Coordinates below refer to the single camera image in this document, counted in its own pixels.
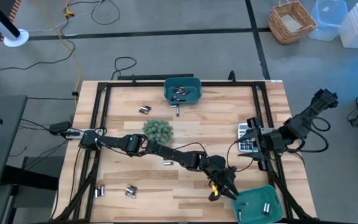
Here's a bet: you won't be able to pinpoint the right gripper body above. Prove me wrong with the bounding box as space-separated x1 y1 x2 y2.
247 116 281 171

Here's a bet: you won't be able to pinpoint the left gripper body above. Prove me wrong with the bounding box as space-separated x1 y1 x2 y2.
205 157 238 202

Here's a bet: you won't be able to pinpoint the grey desk calculator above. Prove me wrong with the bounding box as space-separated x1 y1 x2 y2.
237 123 264 153

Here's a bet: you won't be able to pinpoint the light green plastic bin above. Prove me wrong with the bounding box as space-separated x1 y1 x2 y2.
231 185 285 224

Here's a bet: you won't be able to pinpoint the green succulent in grey pot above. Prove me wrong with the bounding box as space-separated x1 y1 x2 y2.
142 119 175 147

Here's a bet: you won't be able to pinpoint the dark teal plastic bin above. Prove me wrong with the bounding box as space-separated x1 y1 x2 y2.
163 77 203 106

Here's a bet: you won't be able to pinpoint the wicker basket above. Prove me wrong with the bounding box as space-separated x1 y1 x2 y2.
268 0 318 45

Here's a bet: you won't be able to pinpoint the clear plastic tub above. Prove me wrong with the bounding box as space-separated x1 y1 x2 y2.
308 0 349 42

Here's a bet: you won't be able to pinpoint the black desk foot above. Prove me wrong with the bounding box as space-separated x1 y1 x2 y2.
0 164 59 191

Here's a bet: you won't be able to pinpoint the pole stand with round base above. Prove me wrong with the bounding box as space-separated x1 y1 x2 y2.
0 0 30 48

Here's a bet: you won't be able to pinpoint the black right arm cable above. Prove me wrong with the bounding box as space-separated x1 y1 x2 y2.
286 116 331 154

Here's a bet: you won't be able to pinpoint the black curved frame bracket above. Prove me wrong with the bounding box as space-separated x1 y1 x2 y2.
227 70 239 84

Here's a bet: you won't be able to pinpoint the yellow cable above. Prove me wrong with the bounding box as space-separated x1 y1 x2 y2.
33 0 83 106

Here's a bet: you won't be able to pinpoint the black floor cable loop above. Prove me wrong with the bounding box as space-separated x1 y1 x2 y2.
91 0 121 26

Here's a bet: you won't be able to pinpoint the long black floor cable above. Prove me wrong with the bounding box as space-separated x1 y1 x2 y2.
0 18 76 71

